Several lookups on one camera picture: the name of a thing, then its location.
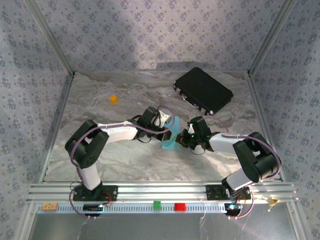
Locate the light blue paper sheet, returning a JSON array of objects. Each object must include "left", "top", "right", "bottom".
[{"left": 161, "top": 116, "right": 182, "bottom": 151}]

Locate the black hard case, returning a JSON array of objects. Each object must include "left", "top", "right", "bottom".
[{"left": 172, "top": 66, "right": 235, "bottom": 116}]

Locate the black right controller board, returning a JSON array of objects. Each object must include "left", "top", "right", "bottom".
[{"left": 224, "top": 203, "right": 243, "bottom": 213}]

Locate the black controller board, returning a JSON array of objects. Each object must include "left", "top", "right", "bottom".
[
  {"left": 83, "top": 204, "right": 104, "bottom": 213},
  {"left": 224, "top": 203, "right": 243, "bottom": 213}
]

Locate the black left controller board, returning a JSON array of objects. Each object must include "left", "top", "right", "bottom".
[{"left": 83, "top": 204, "right": 104, "bottom": 213}]

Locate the aluminium mounting rail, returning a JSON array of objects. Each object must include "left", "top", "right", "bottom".
[{"left": 26, "top": 181, "right": 300, "bottom": 204}]

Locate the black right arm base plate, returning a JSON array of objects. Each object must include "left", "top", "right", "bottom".
[{"left": 205, "top": 184, "right": 252, "bottom": 201}]

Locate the aluminium floor edge rail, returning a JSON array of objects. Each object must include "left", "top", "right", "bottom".
[
  {"left": 38, "top": 73, "right": 76, "bottom": 183},
  {"left": 246, "top": 72, "right": 286, "bottom": 182}
]

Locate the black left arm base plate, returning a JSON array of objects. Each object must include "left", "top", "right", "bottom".
[{"left": 73, "top": 184, "right": 119, "bottom": 202}]

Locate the white slotted cable duct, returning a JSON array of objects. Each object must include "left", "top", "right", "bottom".
[{"left": 36, "top": 202, "right": 226, "bottom": 214}]

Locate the thin red black wire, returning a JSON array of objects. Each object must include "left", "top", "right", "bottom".
[
  {"left": 233, "top": 193, "right": 252, "bottom": 205},
  {"left": 101, "top": 191, "right": 113, "bottom": 207}
]

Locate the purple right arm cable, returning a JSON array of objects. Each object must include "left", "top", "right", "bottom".
[{"left": 202, "top": 114, "right": 282, "bottom": 221}]

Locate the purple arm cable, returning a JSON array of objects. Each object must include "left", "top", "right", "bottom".
[
  {"left": 202, "top": 114, "right": 282, "bottom": 221},
  {"left": 69, "top": 104, "right": 176, "bottom": 221}
]

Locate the aluminium upright frame post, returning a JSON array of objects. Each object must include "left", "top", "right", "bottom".
[
  {"left": 247, "top": 0, "right": 300, "bottom": 76},
  {"left": 24, "top": 0, "right": 76, "bottom": 76}
]

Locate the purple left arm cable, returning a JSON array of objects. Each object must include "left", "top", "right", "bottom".
[{"left": 69, "top": 104, "right": 176, "bottom": 221}]

